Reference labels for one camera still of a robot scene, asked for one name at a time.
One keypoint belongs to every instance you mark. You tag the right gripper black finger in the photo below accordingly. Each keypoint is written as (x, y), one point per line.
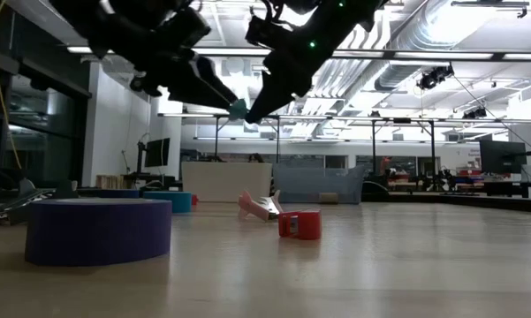
(267, 103)

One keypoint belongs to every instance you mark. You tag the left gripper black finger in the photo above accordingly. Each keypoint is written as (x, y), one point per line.
(199, 96)
(218, 79)

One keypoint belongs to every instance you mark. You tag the green mini stapler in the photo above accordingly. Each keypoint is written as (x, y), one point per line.
(237, 109)

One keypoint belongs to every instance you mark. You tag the pink stapler remover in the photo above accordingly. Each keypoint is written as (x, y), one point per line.
(254, 207)

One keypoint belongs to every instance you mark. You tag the teal tape roll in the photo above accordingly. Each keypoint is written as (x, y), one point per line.
(170, 202)

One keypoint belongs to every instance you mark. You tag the purple tape roll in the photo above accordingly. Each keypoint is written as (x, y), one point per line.
(97, 234)

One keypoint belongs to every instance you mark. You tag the black and silver stapler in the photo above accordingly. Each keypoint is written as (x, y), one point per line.
(17, 207)

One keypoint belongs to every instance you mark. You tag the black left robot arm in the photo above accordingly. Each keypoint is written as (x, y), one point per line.
(115, 22)

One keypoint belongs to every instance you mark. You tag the yellow mini stapler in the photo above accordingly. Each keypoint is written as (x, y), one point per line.
(329, 198)

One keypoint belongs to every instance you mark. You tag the person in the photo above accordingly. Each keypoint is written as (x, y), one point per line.
(385, 164)
(256, 157)

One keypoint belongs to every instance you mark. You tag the black monitor on stand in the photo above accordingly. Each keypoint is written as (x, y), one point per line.
(157, 152)

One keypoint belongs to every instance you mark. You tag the grey translucent plastic bin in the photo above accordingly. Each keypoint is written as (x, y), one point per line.
(305, 181)

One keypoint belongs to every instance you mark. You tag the small red item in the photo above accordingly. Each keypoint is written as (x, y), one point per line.
(194, 199)

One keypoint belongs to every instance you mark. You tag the wooden crate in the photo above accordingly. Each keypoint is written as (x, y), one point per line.
(110, 182)

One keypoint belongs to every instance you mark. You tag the long ceiling light strip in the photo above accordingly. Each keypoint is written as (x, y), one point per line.
(446, 55)

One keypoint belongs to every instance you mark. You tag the black ceiling lamp pair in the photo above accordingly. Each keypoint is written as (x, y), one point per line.
(475, 114)

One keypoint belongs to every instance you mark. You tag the red storage boxes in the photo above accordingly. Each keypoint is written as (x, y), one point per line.
(468, 172)

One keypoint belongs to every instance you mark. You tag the large black monitor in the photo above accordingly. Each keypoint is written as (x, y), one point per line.
(502, 156)

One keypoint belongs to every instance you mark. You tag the black desk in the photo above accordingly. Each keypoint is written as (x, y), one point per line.
(512, 189)

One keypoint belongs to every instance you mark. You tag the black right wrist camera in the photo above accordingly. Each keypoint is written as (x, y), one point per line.
(265, 33)

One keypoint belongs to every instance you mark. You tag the black metal gantry frame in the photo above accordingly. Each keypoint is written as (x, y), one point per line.
(373, 146)

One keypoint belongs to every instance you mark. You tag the black ceiling-hung camera cluster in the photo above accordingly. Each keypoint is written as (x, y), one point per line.
(433, 78)

